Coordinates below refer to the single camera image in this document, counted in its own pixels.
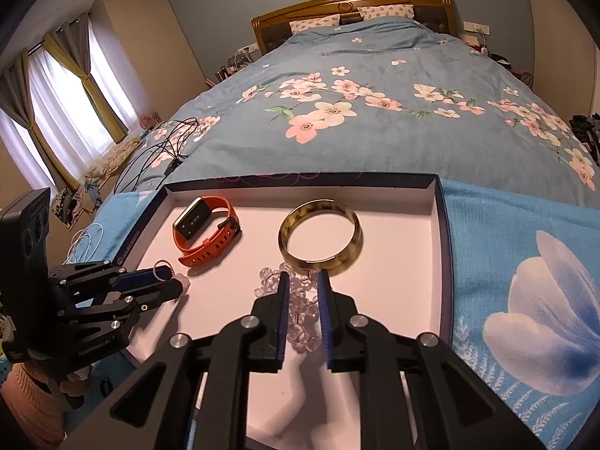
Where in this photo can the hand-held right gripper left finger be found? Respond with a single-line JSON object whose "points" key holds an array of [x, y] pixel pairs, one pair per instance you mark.
{"points": [[282, 323]]}

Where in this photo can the wooden headboard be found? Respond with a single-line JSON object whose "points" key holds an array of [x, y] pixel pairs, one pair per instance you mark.
{"points": [[351, 0]]}

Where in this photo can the navy box with white inside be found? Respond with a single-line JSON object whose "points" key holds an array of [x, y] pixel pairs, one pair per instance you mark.
{"points": [[398, 243]]}

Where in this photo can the dotted white pillow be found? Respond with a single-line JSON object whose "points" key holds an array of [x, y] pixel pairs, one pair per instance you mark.
{"points": [[386, 11], [314, 24]]}

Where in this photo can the orange smartwatch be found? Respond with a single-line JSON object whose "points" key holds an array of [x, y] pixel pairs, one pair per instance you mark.
{"points": [[206, 255]]}

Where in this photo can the white sheer curtain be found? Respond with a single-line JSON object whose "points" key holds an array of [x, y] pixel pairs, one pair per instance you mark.
{"points": [[56, 98]]}

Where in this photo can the cluttered bedside table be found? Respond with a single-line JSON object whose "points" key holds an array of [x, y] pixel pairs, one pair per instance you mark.
{"points": [[501, 61], [229, 70]]}

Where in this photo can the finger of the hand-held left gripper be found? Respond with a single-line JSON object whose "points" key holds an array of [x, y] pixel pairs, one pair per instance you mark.
{"points": [[159, 294], [140, 278]]}

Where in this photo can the light blue flower-print blanket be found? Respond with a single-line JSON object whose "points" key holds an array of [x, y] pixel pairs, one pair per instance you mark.
{"points": [[492, 243]]}

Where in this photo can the patterned cloth pile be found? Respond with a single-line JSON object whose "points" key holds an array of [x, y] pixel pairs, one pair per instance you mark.
{"points": [[75, 206]]}

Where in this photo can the tortoiseshell bangle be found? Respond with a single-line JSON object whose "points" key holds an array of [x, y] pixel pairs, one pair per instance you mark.
{"points": [[318, 206]]}

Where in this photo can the grey and yellow curtain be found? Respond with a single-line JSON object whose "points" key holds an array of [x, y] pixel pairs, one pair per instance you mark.
{"points": [[16, 98], [77, 51]]}

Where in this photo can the person's left forearm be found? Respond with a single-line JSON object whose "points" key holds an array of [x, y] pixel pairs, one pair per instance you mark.
{"points": [[28, 408]]}

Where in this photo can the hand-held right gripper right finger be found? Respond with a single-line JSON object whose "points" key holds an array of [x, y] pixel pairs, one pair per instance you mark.
{"points": [[326, 328]]}

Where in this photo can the blue floral duvet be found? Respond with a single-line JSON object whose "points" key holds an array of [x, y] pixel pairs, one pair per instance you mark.
{"points": [[375, 150]]}

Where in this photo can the beige wardrobe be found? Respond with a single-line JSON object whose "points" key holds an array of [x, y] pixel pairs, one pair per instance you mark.
{"points": [[543, 18], [140, 33]]}

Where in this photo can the white wall socket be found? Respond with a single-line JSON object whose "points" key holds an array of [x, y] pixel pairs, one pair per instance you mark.
{"points": [[476, 28], [247, 49]]}

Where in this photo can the pile of dark clothes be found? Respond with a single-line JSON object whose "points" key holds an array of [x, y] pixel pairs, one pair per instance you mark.
{"points": [[586, 136]]}

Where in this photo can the fluffy cream cushion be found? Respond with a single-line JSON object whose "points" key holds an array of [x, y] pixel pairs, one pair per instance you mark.
{"points": [[112, 159]]}

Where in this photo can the person's left hand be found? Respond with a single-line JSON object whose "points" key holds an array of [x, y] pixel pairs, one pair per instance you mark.
{"points": [[75, 386]]}

